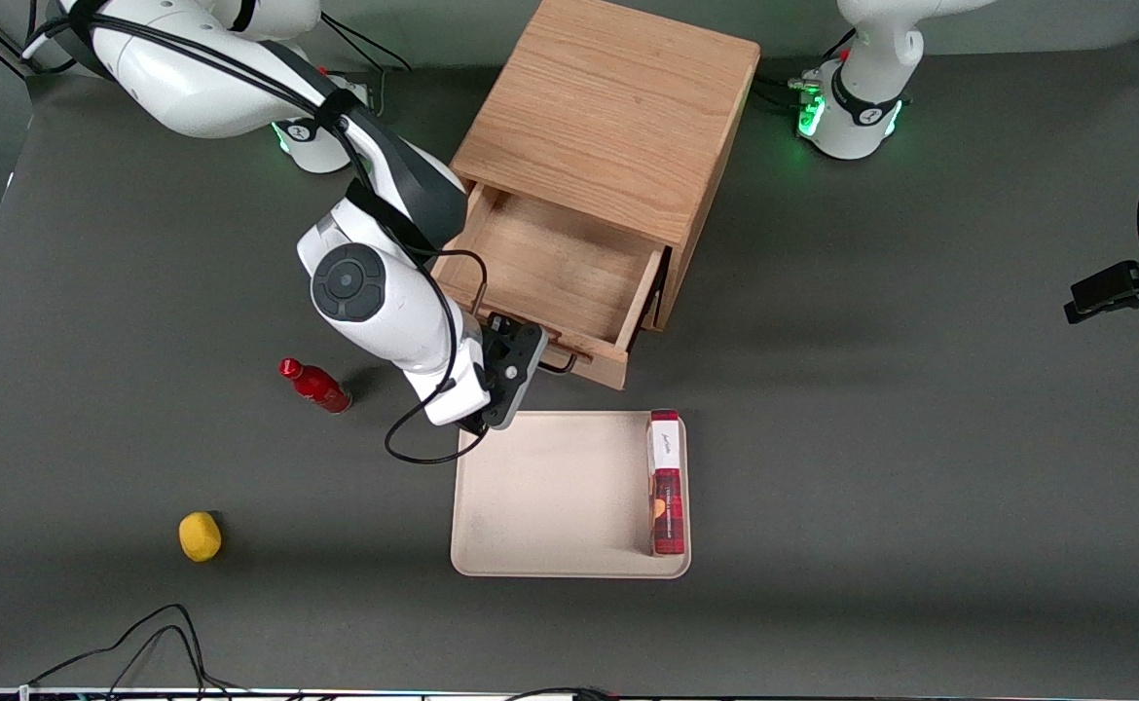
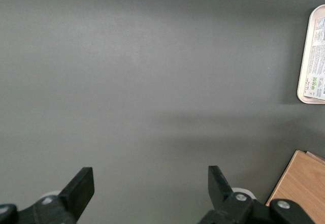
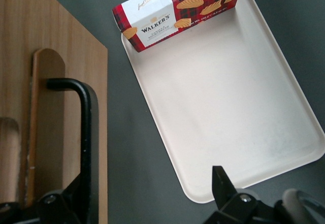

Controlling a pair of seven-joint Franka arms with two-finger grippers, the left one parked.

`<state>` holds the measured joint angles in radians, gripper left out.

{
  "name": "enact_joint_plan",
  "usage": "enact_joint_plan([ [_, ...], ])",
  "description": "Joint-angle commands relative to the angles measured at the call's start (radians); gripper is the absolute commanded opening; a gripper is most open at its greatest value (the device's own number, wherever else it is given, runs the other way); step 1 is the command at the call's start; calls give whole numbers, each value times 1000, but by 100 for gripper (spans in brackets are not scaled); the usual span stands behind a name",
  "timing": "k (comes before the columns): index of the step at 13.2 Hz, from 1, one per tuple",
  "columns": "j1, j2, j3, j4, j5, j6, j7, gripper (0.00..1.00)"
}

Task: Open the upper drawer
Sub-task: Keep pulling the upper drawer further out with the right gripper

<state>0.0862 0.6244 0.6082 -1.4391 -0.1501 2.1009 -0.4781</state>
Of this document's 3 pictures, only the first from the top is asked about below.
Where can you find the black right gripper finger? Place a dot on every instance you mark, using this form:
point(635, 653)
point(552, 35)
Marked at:
point(503, 326)

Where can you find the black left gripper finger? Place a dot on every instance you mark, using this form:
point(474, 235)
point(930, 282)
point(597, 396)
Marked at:
point(1110, 302)
point(1129, 276)

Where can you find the wooden drawer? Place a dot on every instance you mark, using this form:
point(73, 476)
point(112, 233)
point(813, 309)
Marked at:
point(550, 263)

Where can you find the wooden drawer cabinet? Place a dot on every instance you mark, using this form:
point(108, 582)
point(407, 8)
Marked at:
point(608, 107)

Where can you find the beige plastic tray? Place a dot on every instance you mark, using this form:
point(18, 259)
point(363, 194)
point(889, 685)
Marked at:
point(550, 497)

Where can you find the small red bottle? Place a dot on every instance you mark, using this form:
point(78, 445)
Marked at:
point(318, 387)

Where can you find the red and white carton box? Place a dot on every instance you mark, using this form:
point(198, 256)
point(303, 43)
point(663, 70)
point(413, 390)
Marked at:
point(667, 506)

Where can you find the yellow lemon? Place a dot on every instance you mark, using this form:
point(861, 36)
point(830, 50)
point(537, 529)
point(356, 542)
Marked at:
point(200, 537)

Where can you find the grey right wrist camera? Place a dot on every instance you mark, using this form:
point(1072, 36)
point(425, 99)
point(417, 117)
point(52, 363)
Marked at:
point(516, 375)

